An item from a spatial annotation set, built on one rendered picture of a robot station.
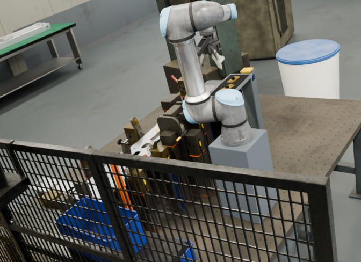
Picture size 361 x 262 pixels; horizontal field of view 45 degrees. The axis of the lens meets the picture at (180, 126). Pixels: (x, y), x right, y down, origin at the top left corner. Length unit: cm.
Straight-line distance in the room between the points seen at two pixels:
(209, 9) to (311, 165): 112
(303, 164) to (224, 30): 232
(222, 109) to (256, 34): 427
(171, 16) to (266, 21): 431
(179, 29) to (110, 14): 830
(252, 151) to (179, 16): 66
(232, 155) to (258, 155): 12
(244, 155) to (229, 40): 276
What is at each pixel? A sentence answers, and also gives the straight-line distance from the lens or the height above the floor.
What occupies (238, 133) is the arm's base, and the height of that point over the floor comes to 115.
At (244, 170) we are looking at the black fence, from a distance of 95.
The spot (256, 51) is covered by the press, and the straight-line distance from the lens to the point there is 621.
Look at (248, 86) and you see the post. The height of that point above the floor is 106.
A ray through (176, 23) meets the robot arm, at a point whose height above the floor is 169.
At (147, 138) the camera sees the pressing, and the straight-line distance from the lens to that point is 245.
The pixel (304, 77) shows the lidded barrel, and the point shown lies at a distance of 405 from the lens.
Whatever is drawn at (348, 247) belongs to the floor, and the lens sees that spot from 301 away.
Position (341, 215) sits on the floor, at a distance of 324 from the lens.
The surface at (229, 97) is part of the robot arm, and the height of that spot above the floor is 133.
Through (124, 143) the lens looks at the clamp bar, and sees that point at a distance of 199.
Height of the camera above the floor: 206
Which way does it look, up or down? 25 degrees down
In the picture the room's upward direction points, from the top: 15 degrees counter-clockwise
